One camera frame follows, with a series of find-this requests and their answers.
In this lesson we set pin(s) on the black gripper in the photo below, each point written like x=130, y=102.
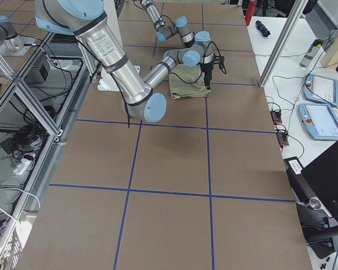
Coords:
x=207, y=67

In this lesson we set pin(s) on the olive green long-sleeve shirt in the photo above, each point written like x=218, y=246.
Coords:
x=187, y=82

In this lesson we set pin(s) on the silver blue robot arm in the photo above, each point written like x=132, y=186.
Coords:
x=166, y=28
x=87, y=21

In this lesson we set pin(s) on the white Miniso hang tag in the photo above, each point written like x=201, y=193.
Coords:
x=174, y=96

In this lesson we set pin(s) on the red cylinder tube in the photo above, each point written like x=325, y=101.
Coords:
x=250, y=11

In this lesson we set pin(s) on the orange black connector board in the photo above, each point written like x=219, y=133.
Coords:
x=280, y=130

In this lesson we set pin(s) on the far blue teach pendant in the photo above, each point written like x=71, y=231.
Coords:
x=319, y=88

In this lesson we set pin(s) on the blue teach pendant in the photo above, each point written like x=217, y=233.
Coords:
x=319, y=88
x=319, y=121

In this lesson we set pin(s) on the near blue teach pendant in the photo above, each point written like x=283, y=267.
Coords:
x=319, y=121

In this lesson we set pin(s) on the black laptop computer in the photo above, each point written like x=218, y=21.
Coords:
x=318, y=180

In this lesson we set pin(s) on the white power strip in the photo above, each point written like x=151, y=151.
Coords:
x=22, y=166

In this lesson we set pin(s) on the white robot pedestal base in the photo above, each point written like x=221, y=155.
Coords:
x=112, y=56

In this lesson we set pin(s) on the grey aluminium frame post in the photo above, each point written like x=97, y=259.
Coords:
x=288, y=28

